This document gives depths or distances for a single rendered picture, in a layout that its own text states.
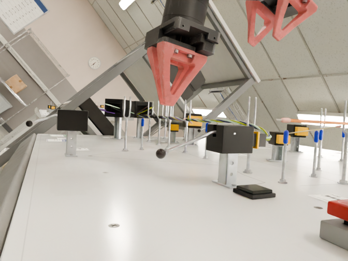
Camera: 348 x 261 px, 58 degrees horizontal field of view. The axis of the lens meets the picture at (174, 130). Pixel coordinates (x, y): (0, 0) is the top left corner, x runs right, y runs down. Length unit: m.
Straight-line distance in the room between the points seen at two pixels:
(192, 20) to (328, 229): 0.28
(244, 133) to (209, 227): 0.20
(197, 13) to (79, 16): 7.70
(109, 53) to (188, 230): 7.82
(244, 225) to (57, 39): 7.72
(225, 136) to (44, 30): 7.60
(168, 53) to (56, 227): 0.24
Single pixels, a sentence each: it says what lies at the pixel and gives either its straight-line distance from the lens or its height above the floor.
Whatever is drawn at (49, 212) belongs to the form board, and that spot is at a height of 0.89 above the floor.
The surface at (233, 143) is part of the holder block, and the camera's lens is 0.45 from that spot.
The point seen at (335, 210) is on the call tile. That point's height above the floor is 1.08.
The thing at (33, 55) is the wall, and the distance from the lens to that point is 7.86.
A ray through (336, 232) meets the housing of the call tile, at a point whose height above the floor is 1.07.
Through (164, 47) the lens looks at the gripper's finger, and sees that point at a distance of 0.40.
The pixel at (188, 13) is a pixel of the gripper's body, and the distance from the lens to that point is 0.42.
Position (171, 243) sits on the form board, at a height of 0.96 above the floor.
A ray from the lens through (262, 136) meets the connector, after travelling 0.50.
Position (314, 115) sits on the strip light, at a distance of 4.12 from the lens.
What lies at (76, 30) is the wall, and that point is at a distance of 8.01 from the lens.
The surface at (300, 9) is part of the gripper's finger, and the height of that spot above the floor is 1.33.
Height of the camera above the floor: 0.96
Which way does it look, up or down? 15 degrees up
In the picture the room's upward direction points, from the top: 48 degrees clockwise
